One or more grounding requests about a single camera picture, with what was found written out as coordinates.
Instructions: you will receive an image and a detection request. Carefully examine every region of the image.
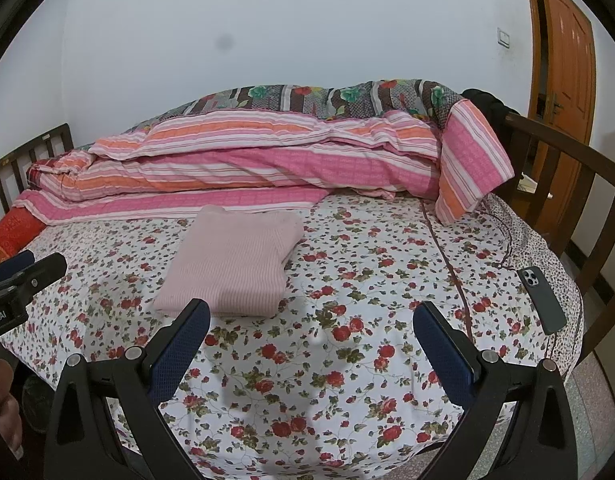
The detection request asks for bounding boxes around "pink knitted sweater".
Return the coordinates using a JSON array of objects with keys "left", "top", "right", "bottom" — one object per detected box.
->
[{"left": 152, "top": 205, "right": 304, "bottom": 317}]

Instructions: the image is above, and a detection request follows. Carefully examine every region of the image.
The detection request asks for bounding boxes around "pink orange striped quilt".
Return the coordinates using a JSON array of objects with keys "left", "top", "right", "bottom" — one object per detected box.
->
[{"left": 12, "top": 99, "right": 515, "bottom": 226}]

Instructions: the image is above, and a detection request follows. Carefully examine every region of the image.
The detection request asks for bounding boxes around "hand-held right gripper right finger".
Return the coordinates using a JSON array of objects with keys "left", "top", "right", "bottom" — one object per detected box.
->
[{"left": 413, "top": 301, "right": 579, "bottom": 480}]

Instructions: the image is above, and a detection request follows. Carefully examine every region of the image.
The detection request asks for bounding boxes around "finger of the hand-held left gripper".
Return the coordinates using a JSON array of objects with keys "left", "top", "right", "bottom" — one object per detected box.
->
[
  {"left": 0, "top": 251, "right": 36, "bottom": 283},
  {"left": 0, "top": 253, "right": 68, "bottom": 297}
]

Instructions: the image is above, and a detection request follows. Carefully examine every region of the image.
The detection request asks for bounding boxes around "thin dark cable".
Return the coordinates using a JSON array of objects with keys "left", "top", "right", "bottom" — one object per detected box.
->
[{"left": 480, "top": 195, "right": 521, "bottom": 273}]

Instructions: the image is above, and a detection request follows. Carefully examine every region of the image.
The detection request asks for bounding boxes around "red pillow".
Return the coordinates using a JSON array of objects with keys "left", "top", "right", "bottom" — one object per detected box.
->
[{"left": 0, "top": 207, "right": 47, "bottom": 267}]

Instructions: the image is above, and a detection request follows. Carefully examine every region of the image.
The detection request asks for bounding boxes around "dark wooden footboard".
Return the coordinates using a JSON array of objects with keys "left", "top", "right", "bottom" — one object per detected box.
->
[{"left": 505, "top": 112, "right": 615, "bottom": 371}]

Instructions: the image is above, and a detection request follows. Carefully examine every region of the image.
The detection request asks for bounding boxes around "floral rose bed sheet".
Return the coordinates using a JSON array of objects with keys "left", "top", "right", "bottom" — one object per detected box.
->
[{"left": 0, "top": 192, "right": 585, "bottom": 480}]

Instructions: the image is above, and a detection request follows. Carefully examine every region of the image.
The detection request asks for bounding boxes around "person's left hand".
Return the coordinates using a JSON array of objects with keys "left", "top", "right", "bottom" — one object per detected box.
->
[{"left": 0, "top": 360, "right": 24, "bottom": 461}]

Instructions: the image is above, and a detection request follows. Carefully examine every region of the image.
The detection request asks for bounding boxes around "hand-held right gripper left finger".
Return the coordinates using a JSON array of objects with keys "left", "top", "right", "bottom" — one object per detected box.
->
[{"left": 44, "top": 298, "right": 211, "bottom": 480}]

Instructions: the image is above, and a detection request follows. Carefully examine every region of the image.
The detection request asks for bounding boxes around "brown wooden door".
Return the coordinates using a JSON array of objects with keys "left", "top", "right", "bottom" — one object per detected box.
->
[{"left": 521, "top": 0, "right": 597, "bottom": 201}]

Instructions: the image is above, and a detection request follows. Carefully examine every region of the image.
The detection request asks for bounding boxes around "black garment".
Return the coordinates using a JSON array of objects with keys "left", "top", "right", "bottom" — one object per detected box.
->
[{"left": 460, "top": 89, "right": 518, "bottom": 128}]

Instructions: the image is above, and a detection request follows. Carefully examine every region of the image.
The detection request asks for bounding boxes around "dark floral patchwork quilt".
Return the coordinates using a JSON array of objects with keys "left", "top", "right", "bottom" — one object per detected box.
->
[{"left": 164, "top": 79, "right": 465, "bottom": 131}]

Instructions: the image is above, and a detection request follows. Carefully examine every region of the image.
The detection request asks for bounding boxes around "dark smartphone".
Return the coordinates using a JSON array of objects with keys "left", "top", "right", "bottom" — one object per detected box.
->
[{"left": 517, "top": 266, "right": 568, "bottom": 335}]

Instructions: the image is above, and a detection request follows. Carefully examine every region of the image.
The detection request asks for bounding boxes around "dark wooden headboard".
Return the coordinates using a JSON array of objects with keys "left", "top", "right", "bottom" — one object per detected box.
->
[{"left": 0, "top": 123, "right": 73, "bottom": 231}]

